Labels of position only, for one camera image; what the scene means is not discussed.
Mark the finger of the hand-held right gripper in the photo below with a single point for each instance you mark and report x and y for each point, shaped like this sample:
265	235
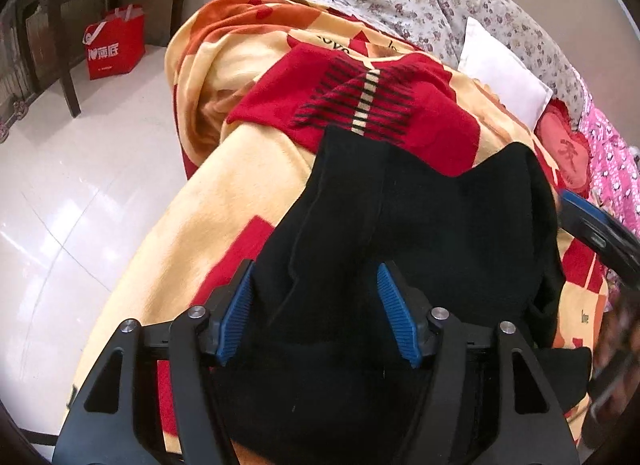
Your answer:
615	380
575	207

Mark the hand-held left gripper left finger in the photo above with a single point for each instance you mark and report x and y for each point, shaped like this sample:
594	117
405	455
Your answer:
235	317

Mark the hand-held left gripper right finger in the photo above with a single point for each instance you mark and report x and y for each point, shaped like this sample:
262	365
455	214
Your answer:
397	317

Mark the black pants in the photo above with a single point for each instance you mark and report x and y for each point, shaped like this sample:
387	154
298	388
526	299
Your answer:
400	205

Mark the pink printed bedsheet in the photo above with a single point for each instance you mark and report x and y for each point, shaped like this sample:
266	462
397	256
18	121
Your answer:
615	170

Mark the red heart cushion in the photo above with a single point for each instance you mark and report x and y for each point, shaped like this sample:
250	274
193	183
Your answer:
560	145

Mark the yellow red printed blanket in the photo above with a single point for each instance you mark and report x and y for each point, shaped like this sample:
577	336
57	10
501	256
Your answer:
250	185

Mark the white pillow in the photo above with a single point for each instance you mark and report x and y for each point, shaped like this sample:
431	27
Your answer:
495	65

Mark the red shopping bag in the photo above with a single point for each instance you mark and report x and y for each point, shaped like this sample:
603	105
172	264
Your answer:
112	50

